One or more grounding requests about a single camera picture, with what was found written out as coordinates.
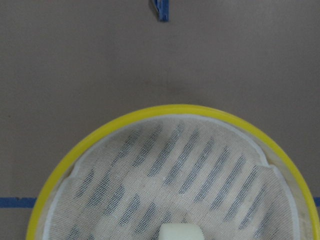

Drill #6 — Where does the white steamed bun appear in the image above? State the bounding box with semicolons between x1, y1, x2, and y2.
158;223;205;240

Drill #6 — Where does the white steamer liner cloth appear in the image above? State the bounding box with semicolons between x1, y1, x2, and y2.
41;115;301;240

